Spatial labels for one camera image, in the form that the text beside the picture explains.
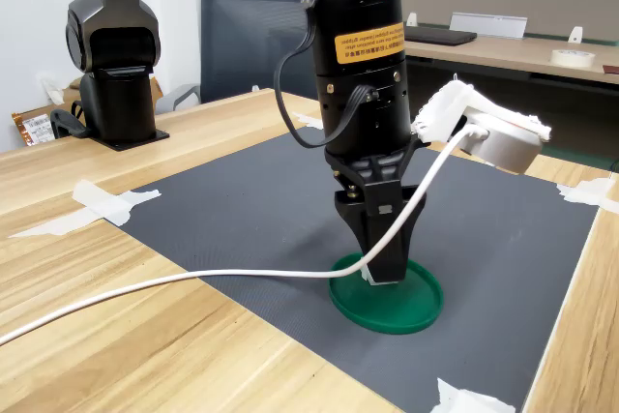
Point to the round green lid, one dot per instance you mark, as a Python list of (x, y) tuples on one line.
[(387, 311)]

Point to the white tape patch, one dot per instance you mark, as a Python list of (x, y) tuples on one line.
[(309, 120), (101, 205), (585, 193), (464, 401)]

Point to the dark grey mat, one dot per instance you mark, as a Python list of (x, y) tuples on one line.
[(242, 200)]

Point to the black keyboard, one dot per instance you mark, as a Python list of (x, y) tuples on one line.
[(437, 36)]

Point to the wooden background desk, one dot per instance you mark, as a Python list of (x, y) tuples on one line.
[(508, 57)]

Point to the grey-blue office chair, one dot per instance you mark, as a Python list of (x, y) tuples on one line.
[(242, 36)]

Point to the roll of white tape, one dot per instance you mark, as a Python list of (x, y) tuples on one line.
[(572, 58)]

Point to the black table clamp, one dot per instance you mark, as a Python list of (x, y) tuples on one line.
[(67, 125)]

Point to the brown cardboard box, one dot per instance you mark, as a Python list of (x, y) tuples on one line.
[(36, 130)]

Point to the white camera box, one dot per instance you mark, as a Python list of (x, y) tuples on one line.
[(498, 142)]

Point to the small white bracket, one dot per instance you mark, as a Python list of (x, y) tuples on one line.
[(575, 35), (411, 20)]

